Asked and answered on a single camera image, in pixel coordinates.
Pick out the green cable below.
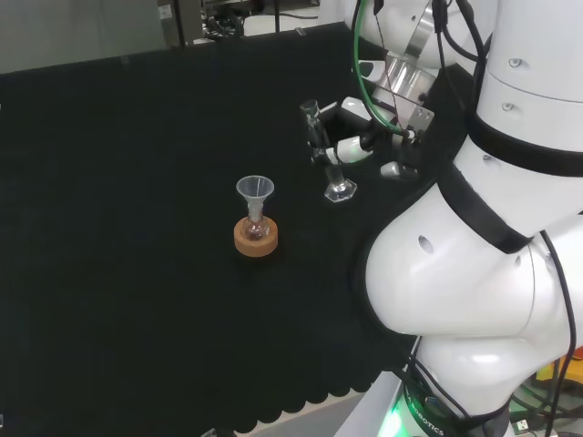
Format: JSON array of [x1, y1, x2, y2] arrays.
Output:
[[352, 0, 414, 137]]

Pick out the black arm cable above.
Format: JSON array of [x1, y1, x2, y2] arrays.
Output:
[[539, 229, 578, 413]]

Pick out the background lab equipment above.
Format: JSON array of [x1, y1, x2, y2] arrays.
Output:
[[157, 0, 361, 48]]

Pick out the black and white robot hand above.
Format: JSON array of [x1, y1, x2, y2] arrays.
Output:
[[312, 93, 435, 183]]

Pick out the clear glass graduated cylinder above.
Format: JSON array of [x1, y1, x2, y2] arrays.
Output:
[[299, 98, 359, 204]]

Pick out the clear plastic funnel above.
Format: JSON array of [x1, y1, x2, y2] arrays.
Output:
[[235, 176, 276, 220]]

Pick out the black bench cloth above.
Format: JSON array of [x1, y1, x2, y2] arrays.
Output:
[[0, 21, 484, 434]]

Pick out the yellow stop button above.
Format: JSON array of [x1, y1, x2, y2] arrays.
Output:
[[533, 344, 583, 398]]

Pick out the brown cork ring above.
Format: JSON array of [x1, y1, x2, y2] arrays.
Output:
[[232, 215, 281, 259]]

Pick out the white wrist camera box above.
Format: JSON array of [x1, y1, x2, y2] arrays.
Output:
[[358, 58, 389, 85]]

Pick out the clear glass round-bottom flask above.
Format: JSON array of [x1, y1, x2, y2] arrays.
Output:
[[243, 212, 270, 242]]

